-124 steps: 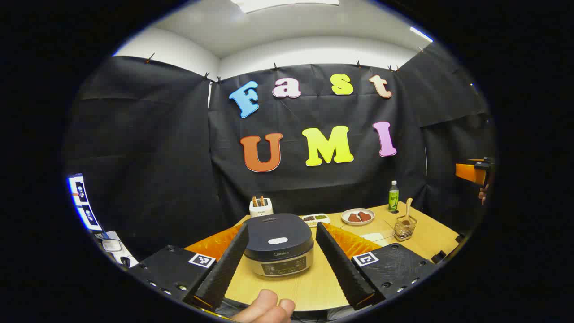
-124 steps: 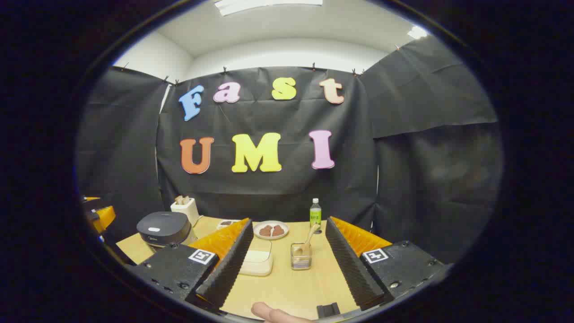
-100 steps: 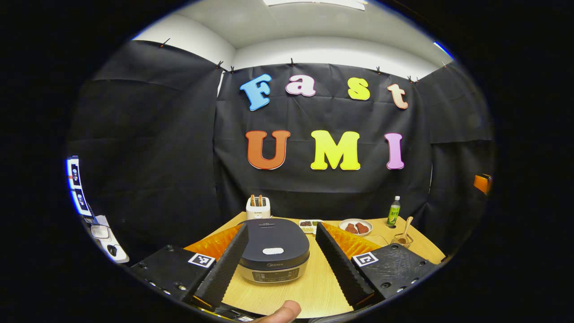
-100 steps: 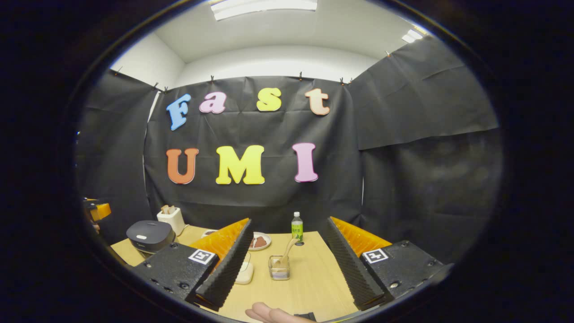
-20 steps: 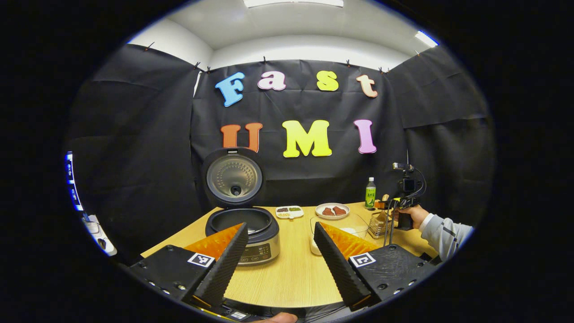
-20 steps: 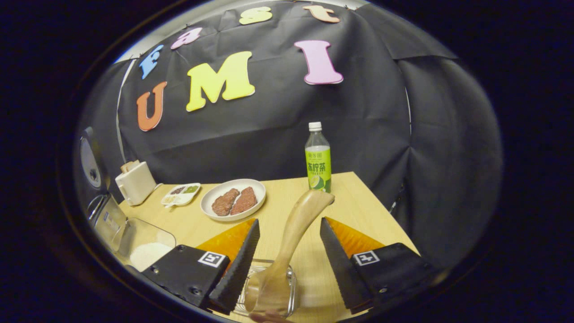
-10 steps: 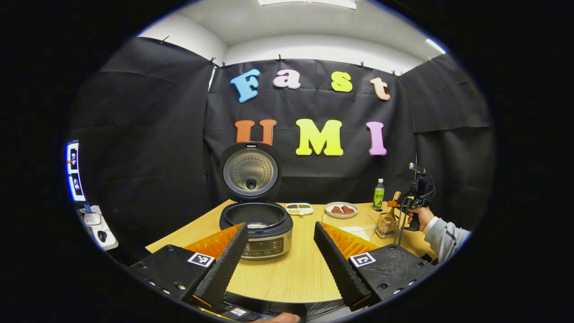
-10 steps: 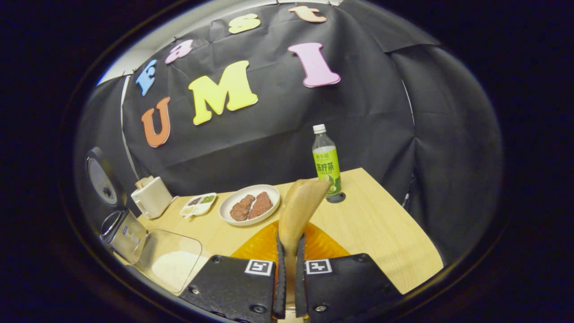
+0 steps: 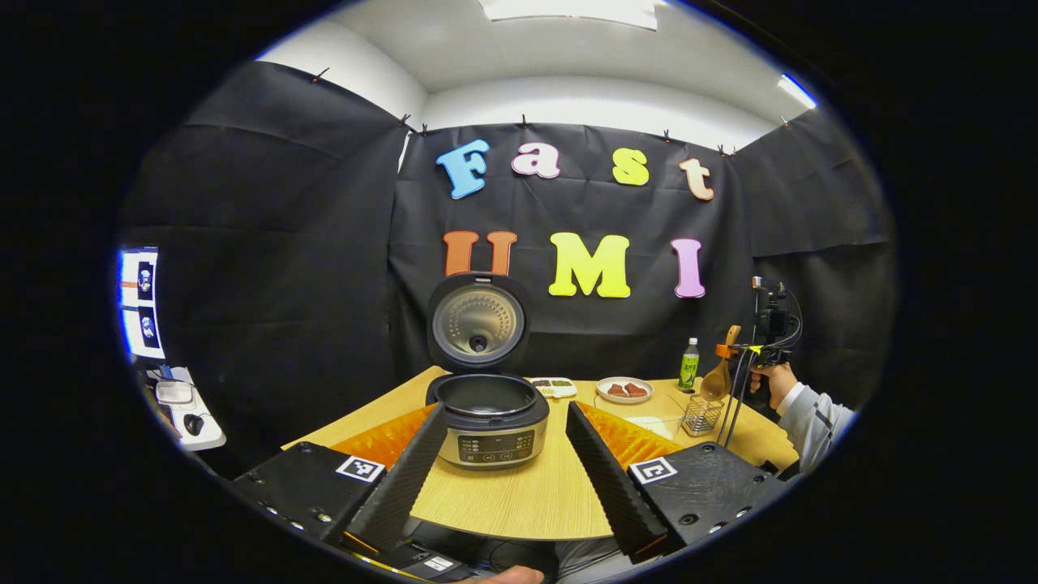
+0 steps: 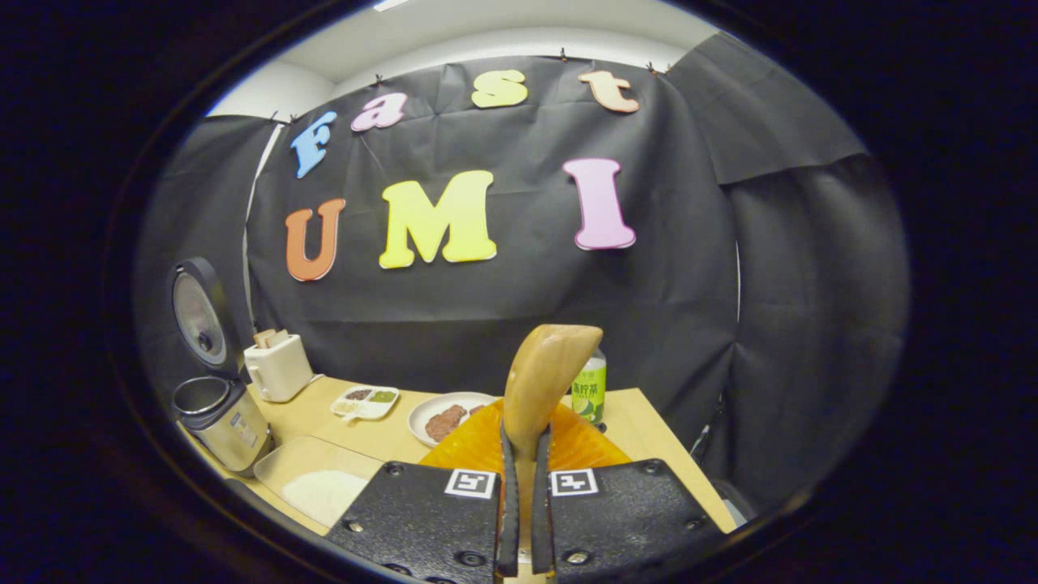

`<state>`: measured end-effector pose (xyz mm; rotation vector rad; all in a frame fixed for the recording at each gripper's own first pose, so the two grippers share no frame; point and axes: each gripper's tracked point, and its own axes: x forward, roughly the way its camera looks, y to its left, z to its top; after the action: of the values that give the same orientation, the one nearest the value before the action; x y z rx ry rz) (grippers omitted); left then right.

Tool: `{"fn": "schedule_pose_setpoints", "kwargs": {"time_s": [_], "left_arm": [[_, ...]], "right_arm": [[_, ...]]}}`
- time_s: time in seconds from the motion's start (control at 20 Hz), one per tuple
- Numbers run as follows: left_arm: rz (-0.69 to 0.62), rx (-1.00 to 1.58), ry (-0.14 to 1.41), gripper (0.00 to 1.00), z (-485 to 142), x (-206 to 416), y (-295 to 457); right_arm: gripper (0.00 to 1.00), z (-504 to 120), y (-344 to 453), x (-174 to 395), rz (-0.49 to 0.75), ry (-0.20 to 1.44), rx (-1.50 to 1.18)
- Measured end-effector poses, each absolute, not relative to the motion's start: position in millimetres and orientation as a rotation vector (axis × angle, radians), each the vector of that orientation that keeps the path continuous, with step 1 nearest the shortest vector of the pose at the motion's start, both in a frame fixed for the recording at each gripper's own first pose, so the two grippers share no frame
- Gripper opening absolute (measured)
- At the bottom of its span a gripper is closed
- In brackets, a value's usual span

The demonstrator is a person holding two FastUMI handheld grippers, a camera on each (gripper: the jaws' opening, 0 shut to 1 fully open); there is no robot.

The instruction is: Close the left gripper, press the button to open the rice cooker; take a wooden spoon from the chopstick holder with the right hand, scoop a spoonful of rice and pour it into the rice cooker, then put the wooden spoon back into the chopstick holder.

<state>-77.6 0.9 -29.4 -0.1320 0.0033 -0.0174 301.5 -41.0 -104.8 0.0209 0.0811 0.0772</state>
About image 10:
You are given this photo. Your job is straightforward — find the black silver rice cooker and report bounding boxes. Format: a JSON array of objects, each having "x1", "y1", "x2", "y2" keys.
[{"x1": 168, "y1": 257, "x2": 275, "y2": 476}]

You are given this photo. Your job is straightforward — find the white rice heap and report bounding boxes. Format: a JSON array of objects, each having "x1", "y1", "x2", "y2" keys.
[{"x1": 281, "y1": 469, "x2": 370, "y2": 528}]

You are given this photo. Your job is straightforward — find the green label drink bottle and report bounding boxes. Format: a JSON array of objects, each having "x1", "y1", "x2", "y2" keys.
[{"x1": 570, "y1": 350, "x2": 607, "y2": 425}]

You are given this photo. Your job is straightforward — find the white round plate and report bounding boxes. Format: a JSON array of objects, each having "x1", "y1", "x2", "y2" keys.
[{"x1": 407, "y1": 392, "x2": 497, "y2": 449}]

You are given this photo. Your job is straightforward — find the white toaster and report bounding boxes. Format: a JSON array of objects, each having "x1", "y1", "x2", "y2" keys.
[{"x1": 243, "y1": 328, "x2": 315, "y2": 403}]

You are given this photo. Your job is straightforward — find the wooden spoon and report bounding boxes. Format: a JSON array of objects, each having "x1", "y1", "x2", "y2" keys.
[{"x1": 503, "y1": 324, "x2": 605, "y2": 581}]

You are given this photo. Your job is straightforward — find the clear plastic rice tray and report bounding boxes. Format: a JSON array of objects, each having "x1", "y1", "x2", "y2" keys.
[{"x1": 253, "y1": 436, "x2": 386, "y2": 530}]

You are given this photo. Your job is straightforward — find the white divided dish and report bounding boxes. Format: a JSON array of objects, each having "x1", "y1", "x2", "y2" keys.
[{"x1": 330, "y1": 384, "x2": 401, "y2": 424}]

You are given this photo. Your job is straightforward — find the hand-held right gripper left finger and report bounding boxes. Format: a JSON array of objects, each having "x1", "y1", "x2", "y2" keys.
[{"x1": 327, "y1": 399, "x2": 521, "y2": 584}]

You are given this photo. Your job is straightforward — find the black backdrop cloth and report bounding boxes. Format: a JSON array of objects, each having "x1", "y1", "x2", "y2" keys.
[{"x1": 134, "y1": 32, "x2": 909, "y2": 520}]

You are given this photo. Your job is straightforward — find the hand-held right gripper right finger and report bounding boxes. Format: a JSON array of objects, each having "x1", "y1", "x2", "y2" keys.
[{"x1": 531, "y1": 401, "x2": 728, "y2": 584}]

